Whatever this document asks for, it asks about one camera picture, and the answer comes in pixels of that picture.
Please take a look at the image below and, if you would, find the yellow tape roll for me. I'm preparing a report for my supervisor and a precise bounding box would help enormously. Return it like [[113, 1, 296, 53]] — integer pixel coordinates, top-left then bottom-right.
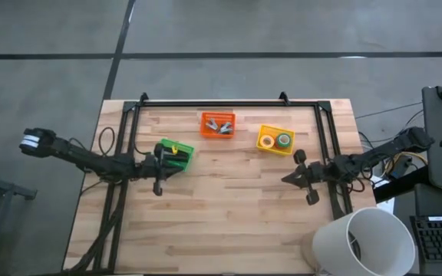
[[259, 133, 276, 150]]

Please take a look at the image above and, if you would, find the black aluminium table frame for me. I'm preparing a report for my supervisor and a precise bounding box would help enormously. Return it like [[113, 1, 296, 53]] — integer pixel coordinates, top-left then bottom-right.
[[89, 91, 355, 274]]

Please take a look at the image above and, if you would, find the black keyboard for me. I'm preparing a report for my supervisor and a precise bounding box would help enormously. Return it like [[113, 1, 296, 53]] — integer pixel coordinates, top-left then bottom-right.
[[409, 215, 442, 264]]

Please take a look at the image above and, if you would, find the white lamp shade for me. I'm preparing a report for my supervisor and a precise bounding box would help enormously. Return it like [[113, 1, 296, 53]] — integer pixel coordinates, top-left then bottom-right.
[[312, 206, 417, 276]]

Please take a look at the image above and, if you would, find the yellow plastic basket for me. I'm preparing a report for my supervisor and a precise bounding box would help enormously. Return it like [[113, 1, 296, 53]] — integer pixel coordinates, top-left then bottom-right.
[[256, 123, 296, 157]]

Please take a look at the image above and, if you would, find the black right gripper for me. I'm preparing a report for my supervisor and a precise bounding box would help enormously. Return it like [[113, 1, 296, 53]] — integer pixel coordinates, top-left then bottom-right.
[[281, 149, 335, 207]]

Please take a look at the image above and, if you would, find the black support beam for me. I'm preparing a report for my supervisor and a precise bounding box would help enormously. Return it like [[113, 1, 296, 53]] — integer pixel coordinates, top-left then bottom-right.
[[371, 165, 430, 205]]

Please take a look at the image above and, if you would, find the orange plastic basket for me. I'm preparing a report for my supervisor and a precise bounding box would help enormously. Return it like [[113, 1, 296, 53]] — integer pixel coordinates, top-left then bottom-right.
[[200, 111, 237, 140]]

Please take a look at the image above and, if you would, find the black cable bundle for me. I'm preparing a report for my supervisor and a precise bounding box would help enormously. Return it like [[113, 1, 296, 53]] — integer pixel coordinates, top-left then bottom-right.
[[64, 179, 127, 274]]

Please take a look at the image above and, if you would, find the thin black cable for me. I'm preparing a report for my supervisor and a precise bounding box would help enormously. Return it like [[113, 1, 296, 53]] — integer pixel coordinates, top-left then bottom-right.
[[355, 101, 424, 120]]

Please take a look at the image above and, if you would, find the green tape roll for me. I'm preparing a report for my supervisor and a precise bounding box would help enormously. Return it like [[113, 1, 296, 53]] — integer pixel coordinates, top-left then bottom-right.
[[274, 131, 293, 150]]

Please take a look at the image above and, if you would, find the green plastic basket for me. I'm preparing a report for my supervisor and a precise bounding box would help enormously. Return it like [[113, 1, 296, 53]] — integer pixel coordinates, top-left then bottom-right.
[[153, 137, 196, 173]]

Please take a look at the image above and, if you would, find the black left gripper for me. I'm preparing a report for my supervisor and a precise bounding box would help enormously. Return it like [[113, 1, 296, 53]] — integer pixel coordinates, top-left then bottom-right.
[[140, 143, 186, 197]]

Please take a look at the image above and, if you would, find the yellow cable bundle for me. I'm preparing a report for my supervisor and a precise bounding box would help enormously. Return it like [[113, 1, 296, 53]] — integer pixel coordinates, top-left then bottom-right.
[[383, 149, 418, 174]]

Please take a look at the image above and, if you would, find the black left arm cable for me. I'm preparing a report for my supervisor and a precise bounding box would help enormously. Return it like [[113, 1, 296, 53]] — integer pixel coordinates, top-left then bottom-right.
[[97, 126, 157, 157]]

